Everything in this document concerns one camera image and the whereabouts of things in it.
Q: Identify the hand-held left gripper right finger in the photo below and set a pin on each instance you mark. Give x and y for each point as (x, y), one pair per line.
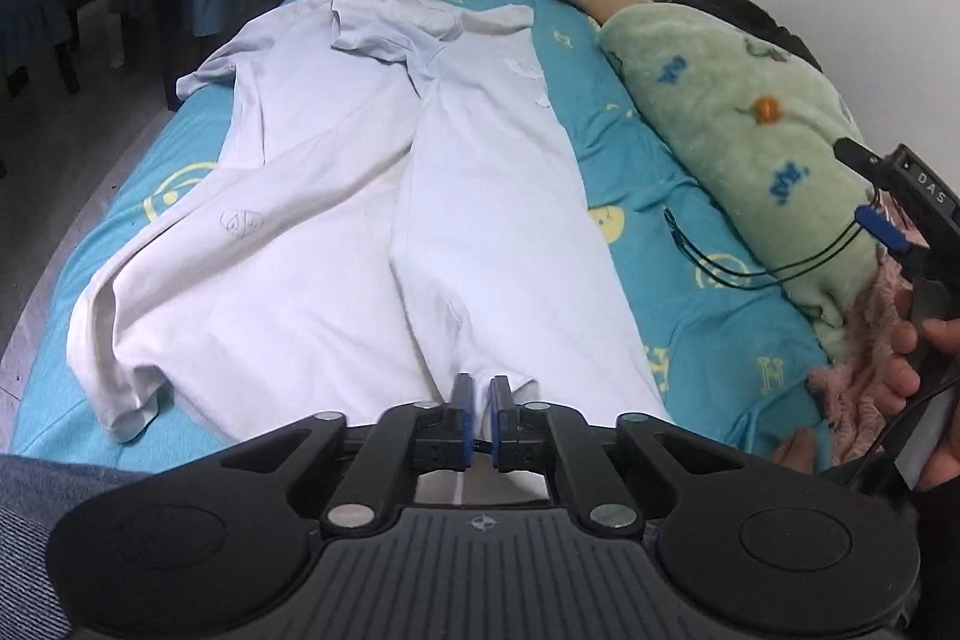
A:
(498, 416)

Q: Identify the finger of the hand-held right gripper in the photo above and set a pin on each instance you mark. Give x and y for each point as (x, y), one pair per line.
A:
(881, 227)
(855, 156)

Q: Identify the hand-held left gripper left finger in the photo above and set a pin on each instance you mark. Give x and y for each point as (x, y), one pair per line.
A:
(464, 416)

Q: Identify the white t-shirt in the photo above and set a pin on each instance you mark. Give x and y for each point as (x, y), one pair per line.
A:
(480, 212)

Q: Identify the green fleece blanket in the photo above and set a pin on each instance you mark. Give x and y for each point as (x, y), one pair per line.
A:
(757, 138)

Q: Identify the pink fuzzy cloth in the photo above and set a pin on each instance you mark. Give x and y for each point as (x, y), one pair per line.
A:
(862, 347)

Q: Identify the dark cloth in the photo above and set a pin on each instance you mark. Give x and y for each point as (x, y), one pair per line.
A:
(739, 14)

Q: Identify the bed with teal printed sheet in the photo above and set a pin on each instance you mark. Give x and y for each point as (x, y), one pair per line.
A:
(675, 212)

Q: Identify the person's grey-blue trouser leg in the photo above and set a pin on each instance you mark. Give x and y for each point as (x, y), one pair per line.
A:
(52, 497)

